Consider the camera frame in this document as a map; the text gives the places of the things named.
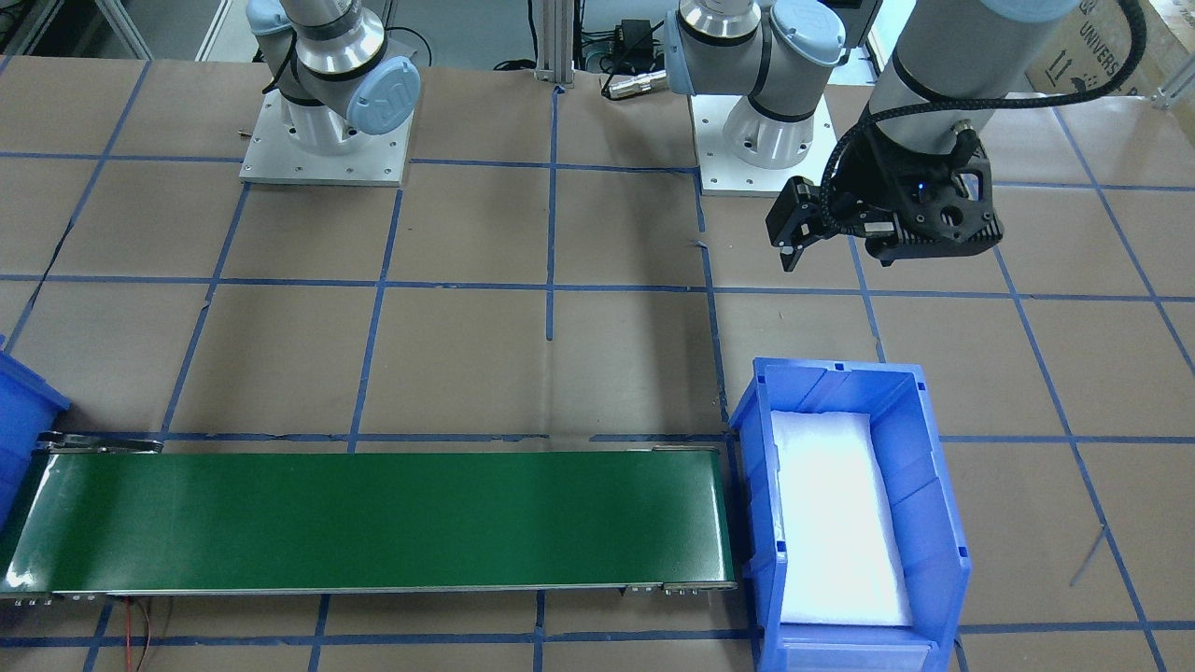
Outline cardboard box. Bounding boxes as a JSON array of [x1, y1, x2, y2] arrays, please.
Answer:
[[1025, 0, 1195, 104]]

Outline green conveyor belt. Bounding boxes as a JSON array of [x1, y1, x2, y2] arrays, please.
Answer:
[[4, 448, 736, 598]]

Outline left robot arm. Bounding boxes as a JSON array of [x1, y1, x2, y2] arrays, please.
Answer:
[[663, 1, 1147, 271]]

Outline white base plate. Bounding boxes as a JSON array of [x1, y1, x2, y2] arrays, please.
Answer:
[[239, 91, 413, 188], [690, 94, 837, 197]]

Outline silver cable connector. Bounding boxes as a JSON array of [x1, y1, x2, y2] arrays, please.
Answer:
[[602, 71, 669, 100]]

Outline black power adapter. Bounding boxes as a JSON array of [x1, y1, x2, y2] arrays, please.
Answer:
[[613, 19, 654, 60]]

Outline red wires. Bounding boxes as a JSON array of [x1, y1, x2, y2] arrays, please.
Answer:
[[123, 597, 176, 672]]

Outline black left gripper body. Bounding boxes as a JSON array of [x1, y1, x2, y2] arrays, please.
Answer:
[[821, 120, 1004, 264]]

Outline white foam pad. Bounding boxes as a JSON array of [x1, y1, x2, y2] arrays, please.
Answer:
[[771, 410, 913, 628]]

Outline aluminium frame post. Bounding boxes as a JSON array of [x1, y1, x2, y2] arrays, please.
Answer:
[[532, 1, 580, 88]]

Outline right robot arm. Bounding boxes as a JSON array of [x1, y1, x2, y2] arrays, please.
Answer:
[[245, 1, 422, 155]]

